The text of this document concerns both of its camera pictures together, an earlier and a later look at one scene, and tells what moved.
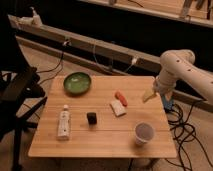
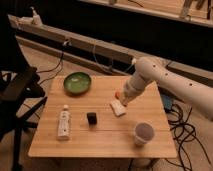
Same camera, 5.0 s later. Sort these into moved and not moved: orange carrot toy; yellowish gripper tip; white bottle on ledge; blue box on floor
Moved: yellowish gripper tip
Not moved: orange carrot toy; white bottle on ledge; blue box on floor
